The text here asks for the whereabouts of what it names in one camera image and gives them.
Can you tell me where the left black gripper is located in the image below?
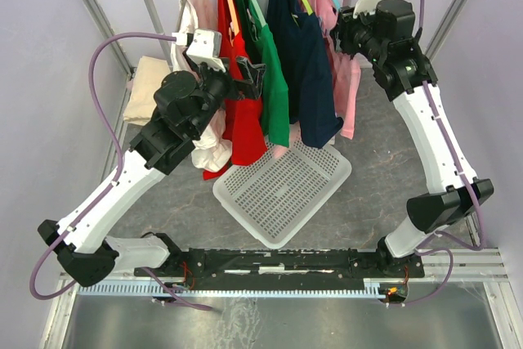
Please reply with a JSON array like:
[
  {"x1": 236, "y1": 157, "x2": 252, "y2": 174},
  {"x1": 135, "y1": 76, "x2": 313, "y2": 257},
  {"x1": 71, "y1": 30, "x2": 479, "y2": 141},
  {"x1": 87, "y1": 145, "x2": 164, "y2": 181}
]
[{"x1": 184, "y1": 50, "x2": 266, "y2": 137}]

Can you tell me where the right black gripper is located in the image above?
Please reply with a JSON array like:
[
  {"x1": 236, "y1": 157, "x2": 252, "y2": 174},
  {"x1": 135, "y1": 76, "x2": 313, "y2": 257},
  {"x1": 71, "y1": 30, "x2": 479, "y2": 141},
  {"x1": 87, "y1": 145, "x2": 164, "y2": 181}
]
[{"x1": 328, "y1": 1, "x2": 384, "y2": 65}]

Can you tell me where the pink t shirt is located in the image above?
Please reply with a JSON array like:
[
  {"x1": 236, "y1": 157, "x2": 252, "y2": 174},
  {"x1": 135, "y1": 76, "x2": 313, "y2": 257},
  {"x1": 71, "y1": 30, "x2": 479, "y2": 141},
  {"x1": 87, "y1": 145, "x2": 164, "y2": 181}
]
[{"x1": 308, "y1": 0, "x2": 361, "y2": 139}]

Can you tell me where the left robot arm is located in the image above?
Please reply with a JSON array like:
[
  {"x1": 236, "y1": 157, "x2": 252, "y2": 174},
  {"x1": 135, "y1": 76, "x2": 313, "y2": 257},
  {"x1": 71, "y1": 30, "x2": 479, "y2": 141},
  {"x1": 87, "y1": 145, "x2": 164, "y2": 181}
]
[{"x1": 38, "y1": 56, "x2": 266, "y2": 287}]

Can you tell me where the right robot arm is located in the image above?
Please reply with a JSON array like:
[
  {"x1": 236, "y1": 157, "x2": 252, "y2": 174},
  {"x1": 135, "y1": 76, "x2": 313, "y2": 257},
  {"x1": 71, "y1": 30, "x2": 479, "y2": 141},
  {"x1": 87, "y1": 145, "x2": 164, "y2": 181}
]
[{"x1": 331, "y1": 0, "x2": 494, "y2": 276}]

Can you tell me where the green t shirt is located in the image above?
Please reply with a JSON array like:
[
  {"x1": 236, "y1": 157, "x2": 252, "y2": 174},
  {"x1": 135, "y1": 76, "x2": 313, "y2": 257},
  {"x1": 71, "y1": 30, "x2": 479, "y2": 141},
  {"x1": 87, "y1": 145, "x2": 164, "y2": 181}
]
[{"x1": 234, "y1": 0, "x2": 290, "y2": 148}]

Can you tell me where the red t shirt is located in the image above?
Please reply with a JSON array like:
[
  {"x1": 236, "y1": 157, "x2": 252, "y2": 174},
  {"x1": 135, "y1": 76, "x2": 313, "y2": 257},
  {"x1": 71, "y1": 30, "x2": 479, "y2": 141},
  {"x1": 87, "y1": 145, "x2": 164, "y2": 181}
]
[{"x1": 217, "y1": 0, "x2": 266, "y2": 166}]

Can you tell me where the navy blue t shirt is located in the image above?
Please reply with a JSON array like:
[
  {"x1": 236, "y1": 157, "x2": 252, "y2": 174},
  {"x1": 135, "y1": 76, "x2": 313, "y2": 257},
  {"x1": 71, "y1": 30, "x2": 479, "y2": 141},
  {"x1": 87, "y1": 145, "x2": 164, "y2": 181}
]
[{"x1": 266, "y1": 0, "x2": 343, "y2": 149}]

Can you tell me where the orange hanger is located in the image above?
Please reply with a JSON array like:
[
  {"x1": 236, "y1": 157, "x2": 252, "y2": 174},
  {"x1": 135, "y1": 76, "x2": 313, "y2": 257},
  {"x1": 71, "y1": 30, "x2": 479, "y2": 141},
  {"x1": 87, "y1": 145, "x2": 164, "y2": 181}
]
[{"x1": 226, "y1": 0, "x2": 240, "y2": 38}]

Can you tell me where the white t shirt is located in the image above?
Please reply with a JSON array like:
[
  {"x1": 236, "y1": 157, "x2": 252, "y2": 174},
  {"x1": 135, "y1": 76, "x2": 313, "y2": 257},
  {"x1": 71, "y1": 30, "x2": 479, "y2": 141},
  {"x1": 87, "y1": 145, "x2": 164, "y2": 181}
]
[{"x1": 171, "y1": 0, "x2": 232, "y2": 179}]

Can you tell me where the grey hanger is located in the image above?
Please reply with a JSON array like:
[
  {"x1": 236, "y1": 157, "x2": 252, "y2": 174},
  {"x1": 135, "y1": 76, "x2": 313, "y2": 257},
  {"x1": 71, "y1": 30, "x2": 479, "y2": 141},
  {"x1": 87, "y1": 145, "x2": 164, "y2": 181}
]
[{"x1": 175, "y1": 0, "x2": 187, "y2": 33}]

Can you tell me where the folded beige cloth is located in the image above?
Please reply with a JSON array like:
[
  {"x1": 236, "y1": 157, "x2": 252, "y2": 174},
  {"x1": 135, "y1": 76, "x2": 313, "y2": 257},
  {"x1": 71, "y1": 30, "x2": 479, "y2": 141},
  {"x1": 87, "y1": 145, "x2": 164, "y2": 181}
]
[{"x1": 123, "y1": 56, "x2": 171, "y2": 126}]

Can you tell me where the white plastic basket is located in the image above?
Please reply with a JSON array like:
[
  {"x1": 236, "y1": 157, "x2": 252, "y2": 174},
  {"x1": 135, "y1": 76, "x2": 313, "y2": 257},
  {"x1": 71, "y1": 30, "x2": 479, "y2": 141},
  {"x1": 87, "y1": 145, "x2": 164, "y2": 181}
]
[{"x1": 212, "y1": 137, "x2": 352, "y2": 249}]

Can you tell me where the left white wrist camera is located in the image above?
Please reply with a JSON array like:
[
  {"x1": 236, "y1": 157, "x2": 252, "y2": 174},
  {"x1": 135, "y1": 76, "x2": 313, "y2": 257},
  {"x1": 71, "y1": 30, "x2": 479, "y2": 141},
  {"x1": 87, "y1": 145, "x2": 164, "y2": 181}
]
[{"x1": 171, "y1": 29, "x2": 227, "y2": 73}]

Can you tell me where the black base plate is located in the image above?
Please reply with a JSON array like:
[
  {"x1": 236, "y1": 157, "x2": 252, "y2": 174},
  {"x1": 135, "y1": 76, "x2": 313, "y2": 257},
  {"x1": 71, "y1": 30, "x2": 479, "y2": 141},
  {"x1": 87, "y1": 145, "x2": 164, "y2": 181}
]
[{"x1": 153, "y1": 248, "x2": 425, "y2": 290}]

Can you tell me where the light blue cable duct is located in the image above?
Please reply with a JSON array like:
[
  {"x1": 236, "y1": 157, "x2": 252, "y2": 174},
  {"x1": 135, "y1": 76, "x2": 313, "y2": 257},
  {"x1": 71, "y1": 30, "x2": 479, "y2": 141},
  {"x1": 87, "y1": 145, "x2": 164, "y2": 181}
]
[{"x1": 78, "y1": 280, "x2": 387, "y2": 300}]

